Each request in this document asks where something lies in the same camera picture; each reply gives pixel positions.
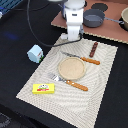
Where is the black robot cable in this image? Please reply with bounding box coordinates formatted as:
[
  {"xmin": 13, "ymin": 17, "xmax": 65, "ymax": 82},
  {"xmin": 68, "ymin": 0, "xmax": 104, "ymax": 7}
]
[{"xmin": 26, "ymin": 0, "xmax": 85, "ymax": 48}]

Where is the light blue milk carton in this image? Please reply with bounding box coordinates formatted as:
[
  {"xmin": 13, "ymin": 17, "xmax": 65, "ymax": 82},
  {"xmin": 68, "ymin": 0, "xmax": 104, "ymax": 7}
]
[{"xmin": 27, "ymin": 45, "xmax": 43, "ymax": 63}]

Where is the knife with wooden handle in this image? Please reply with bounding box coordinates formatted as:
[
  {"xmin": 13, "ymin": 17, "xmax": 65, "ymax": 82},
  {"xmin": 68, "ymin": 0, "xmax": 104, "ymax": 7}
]
[{"xmin": 61, "ymin": 51, "xmax": 100, "ymax": 65}]

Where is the beige bowl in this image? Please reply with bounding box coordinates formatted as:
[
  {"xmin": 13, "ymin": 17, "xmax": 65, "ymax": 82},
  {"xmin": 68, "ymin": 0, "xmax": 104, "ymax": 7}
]
[{"xmin": 121, "ymin": 7, "xmax": 128, "ymax": 30}]

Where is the grey saucepan with handle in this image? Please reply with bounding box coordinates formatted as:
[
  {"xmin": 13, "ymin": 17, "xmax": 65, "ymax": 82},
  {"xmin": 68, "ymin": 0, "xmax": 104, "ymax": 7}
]
[{"xmin": 82, "ymin": 8, "xmax": 125, "ymax": 29}]

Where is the brown stove board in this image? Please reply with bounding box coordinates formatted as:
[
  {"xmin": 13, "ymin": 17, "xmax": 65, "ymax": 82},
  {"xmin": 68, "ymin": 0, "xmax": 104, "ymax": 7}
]
[{"xmin": 51, "ymin": 0, "xmax": 128, "ymax": 43}]

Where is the round wooden plate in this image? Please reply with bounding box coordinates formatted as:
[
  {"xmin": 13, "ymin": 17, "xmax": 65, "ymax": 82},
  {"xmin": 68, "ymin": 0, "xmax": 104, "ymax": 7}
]
[{"xmin": 58, "ymin": 57, "xmax": 86, "ymax": 80}]

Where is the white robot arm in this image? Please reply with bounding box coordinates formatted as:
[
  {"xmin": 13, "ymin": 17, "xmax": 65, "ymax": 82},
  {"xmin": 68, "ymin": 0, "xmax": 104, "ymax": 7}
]
[{"xmin": 64, "ymin": 0, "xmax": 85, "ymax": 41}]

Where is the yellow butter box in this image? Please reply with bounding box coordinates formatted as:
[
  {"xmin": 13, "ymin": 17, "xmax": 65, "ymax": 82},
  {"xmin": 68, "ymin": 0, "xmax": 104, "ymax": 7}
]
[{"xmin": 32, "ymin": 83, "xmax": 55, "ymax": 94}]

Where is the fork with wooden handle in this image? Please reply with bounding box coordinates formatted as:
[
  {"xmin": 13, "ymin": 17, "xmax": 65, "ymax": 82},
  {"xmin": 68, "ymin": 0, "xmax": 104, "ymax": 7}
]
[{"xmin": 48, "ymin": 73, "xmax": 88, "ymax": 91}]

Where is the beige woven placemat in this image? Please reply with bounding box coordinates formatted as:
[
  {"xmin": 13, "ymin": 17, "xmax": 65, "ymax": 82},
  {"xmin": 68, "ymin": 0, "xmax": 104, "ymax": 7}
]
[{"xmin": 17, "ymin": 39, "xmax": 117, "ymax": 128}]

